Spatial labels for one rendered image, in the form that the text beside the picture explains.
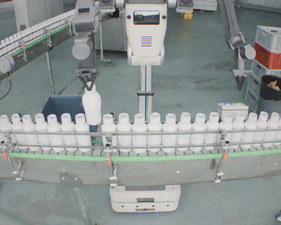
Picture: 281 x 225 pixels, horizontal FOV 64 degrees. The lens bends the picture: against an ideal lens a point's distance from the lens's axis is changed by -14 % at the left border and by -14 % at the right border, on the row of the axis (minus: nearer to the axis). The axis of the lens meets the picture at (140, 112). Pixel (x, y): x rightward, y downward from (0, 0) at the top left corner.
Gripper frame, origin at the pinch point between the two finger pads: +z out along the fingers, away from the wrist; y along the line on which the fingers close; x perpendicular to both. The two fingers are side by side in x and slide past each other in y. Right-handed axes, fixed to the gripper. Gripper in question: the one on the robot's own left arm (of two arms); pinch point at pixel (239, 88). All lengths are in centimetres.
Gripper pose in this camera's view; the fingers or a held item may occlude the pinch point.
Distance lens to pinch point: 123.9
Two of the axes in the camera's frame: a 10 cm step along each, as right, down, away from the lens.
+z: 0.1, 9.8, 2.2
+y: 10.0, -0.1, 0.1
